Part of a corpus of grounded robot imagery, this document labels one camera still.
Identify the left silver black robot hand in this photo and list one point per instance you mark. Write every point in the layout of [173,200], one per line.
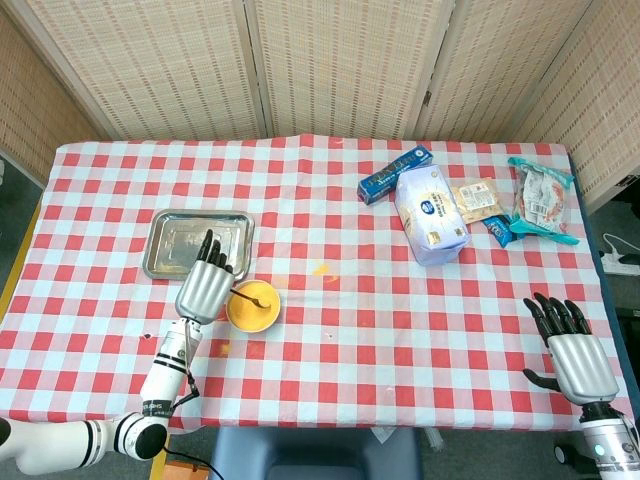
[202,290]

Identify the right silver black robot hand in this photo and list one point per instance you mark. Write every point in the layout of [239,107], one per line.
[582,362]

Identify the black spoon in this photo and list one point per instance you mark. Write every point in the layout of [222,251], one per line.
[250,298]

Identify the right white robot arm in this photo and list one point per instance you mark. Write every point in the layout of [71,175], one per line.
[612,440]

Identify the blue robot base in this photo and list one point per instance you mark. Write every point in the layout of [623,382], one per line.
[315,452]

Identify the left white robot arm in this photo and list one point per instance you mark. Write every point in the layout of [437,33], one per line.
[150,400]

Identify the rectangular steel tray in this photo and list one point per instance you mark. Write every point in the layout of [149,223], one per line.
[175,245]

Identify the bowl of yellow powder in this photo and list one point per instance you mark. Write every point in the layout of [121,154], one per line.
[252,312]

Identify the white power strip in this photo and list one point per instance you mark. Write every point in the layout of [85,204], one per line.
[620,264]

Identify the red white checkered tablecloth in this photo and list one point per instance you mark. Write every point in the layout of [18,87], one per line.
[325,300]

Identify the small blue snack packet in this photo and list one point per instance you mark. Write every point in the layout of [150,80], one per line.
[500,231]

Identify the teal clear food bag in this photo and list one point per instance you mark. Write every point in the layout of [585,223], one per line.
[540,200]

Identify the beige snack packet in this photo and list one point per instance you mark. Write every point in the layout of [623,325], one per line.
[477,200]

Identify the pale blue flour bag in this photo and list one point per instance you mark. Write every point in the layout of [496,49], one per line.
[432,215]

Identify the dark blue long box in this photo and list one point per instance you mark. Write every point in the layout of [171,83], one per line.
[387,180]

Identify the woven folding screen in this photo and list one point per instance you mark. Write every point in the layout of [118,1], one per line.
[320,65]

